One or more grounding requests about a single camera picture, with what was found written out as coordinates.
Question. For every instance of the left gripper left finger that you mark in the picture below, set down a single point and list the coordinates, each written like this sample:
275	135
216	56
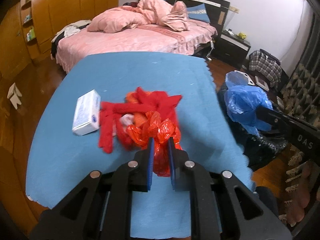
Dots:
142	175

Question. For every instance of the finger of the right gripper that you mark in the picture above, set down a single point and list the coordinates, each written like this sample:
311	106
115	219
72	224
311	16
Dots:
268	116

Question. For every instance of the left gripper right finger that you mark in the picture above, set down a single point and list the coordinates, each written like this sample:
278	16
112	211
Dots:
178	170

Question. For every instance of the blue plastic bag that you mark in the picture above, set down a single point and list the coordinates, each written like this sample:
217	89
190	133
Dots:
242	100

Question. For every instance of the red plastic bag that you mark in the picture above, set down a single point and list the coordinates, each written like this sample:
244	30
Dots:
160	130

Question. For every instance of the orange mesh net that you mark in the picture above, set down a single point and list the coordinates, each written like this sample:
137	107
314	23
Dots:
140	97

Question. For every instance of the red cloth strip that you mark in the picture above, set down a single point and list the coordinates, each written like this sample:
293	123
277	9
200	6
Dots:
115	117

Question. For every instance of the white medicine box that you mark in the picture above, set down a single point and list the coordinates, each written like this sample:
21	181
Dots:
86	116

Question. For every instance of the black trash bin bag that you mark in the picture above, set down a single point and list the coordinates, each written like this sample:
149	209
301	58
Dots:
259	149

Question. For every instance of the patterned curtain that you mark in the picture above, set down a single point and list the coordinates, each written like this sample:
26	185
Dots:
301	98

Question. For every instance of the framed picture on floor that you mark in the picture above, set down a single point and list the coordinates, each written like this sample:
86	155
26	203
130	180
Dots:
261	83

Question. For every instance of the plaid bag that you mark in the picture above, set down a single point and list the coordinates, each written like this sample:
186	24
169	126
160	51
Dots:
267	65

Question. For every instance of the black nightstand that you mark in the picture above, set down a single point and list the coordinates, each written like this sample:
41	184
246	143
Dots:
231	49

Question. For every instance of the blue table cloth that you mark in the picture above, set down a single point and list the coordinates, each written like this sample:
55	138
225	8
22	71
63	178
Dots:
59	159

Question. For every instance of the yellow toy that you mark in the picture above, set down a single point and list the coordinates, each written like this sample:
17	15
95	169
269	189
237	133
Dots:
242	36

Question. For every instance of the black headboard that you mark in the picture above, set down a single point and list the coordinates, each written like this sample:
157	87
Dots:
216	11

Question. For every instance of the blue pillow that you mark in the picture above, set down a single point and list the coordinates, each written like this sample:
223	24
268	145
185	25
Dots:
198	13

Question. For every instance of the pink bed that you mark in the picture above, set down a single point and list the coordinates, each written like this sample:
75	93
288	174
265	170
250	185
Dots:
149	38

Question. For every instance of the white small stool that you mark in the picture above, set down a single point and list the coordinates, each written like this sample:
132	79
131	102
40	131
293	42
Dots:
14	95

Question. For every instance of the clothes pile on bed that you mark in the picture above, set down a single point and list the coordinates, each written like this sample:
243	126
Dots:
71	29

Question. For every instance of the pink crumpled duvet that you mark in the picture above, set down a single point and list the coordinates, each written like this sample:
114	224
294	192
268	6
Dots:
158	12

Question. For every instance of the wooden wardrobe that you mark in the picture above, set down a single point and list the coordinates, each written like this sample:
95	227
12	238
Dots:
29	26

